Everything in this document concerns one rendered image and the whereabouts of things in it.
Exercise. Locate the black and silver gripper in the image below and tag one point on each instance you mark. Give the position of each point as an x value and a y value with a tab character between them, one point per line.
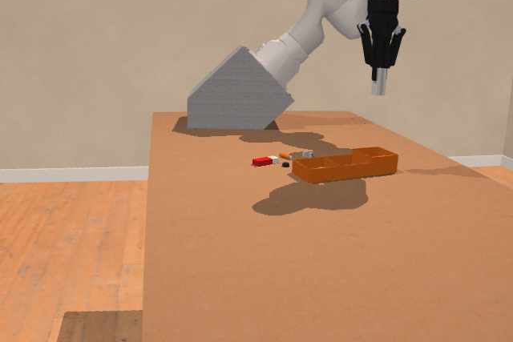
381	20

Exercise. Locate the orange three-compartment bin rack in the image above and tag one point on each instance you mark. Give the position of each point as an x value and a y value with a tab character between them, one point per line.
362	162

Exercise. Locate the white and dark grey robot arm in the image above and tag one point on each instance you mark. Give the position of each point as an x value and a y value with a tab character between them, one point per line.
283	57

